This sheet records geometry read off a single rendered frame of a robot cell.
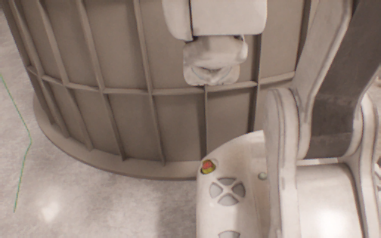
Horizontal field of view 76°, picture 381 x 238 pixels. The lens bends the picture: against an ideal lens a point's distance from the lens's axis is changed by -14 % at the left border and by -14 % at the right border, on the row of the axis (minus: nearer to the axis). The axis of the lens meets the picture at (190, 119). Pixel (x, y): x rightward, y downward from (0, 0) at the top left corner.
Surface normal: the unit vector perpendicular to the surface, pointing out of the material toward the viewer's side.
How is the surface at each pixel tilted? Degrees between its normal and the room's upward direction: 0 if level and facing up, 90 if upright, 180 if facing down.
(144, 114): 90
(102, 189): 0
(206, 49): 66
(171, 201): 0
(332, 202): 23
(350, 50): 110
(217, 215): 38
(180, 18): 99
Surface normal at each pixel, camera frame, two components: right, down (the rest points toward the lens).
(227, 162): -0.06, -0.77
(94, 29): -0.25, 0.62
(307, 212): -0.07, -0.47
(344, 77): -0.01, 0.86
